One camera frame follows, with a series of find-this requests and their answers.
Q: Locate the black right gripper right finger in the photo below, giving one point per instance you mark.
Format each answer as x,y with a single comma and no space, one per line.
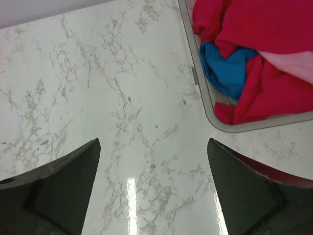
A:
257,199

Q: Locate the blue t shirt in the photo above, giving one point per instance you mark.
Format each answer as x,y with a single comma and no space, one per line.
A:
226,75

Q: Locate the grey plastic bin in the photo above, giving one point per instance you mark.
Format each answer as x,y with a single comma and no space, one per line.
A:
209,95

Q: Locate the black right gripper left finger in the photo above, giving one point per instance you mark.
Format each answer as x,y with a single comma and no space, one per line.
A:
52,199

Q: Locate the magenta red t shirt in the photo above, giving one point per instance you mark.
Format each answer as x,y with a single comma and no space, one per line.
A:
275,26

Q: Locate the light pink t shirt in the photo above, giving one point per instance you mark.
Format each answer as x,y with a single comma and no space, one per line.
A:
299,64

